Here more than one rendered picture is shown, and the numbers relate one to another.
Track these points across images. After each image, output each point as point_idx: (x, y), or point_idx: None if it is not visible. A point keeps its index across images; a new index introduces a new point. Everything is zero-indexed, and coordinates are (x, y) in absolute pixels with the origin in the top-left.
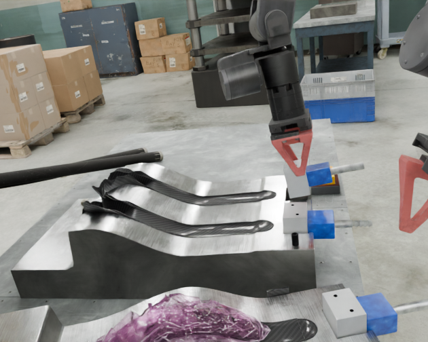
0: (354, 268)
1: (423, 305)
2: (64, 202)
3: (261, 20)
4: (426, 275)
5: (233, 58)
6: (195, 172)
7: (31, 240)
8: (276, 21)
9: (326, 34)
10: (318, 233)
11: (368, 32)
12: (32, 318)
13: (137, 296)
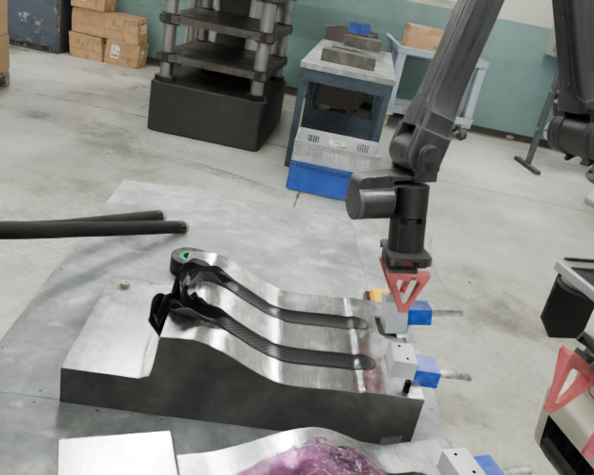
0: (437, 417)
1: (524, 471)
2: (70, 269)
3: (415, 151)
4: None
5: (374, 179)
6: (235, 260)
7: (41, 319)
8: (431, 157)
9: (336, 86)
10: (422, 381)
11: (384, 99)
12: (159, 446)
13: (215, 419)
